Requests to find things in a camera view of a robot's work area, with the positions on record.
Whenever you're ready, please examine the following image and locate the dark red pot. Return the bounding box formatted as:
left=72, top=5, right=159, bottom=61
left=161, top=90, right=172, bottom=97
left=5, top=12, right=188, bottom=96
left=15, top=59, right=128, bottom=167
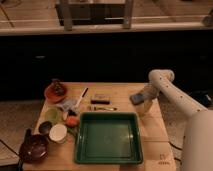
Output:
left=19, top=129, right=48, bottom=164

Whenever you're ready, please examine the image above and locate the orange bowl with pinecone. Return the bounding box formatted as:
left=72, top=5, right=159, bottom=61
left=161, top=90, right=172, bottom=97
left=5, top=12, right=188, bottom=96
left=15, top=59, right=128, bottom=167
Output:
left=44, top=79, right=67, bottom=103

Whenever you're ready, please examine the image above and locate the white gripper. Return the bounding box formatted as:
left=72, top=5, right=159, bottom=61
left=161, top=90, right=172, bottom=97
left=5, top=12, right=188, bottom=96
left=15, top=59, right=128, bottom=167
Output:
left=140, top=83, right=159, bottom=113

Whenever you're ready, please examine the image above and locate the white cup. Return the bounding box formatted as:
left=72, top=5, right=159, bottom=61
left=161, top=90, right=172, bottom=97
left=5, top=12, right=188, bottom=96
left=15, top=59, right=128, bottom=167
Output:
left=49, top=124, right=67, bottom=144

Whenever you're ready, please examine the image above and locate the small dark bowl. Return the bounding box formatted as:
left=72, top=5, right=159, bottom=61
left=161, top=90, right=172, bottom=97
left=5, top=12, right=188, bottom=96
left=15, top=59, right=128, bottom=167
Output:
left=38, top=121, right=52, bottom=135

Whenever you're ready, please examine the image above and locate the light green cup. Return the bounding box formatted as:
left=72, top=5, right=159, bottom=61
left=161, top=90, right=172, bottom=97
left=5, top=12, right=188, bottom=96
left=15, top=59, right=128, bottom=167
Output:
left=45, top=108, right=62, bottom=125

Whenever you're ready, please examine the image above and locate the metal utensil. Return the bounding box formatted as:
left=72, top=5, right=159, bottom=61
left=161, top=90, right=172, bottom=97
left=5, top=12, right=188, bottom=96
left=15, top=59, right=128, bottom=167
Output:
left=88, top=106, right=117, bottom=111

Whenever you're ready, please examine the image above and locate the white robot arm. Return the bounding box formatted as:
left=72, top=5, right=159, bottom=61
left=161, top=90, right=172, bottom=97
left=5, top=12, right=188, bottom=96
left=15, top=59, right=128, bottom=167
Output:
left=141, top=69, right=213, bottom=171

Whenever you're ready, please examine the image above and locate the orange carrot toy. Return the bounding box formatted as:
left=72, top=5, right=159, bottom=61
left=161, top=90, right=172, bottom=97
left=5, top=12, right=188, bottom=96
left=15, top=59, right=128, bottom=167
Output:
left=65, top=116, right=79, bottom=128

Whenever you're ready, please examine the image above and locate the dark rectangular block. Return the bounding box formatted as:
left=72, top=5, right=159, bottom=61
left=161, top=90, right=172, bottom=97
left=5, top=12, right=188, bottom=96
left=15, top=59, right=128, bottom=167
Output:
left=91, top=95, right=110, bottom=104

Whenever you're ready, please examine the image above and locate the blue sponge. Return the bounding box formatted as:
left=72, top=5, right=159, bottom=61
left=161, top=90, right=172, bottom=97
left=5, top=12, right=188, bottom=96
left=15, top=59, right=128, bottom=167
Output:
left=130, top=93, right=145, bottom=105

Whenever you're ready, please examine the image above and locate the wooden table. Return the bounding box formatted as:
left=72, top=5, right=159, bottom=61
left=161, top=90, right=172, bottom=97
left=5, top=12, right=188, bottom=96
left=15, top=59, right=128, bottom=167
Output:
left=23, top=82, right=176, bottom=171

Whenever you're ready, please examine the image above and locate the clear plastic bag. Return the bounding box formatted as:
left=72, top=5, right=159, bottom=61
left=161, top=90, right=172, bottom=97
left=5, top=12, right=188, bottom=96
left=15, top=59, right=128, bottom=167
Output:
left=56, top=99, right=77, bottom=112

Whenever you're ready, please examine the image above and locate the green plastic tray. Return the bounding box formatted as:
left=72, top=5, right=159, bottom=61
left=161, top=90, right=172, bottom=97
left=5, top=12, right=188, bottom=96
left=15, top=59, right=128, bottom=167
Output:
left=74, top=112, right=143, bottom=164

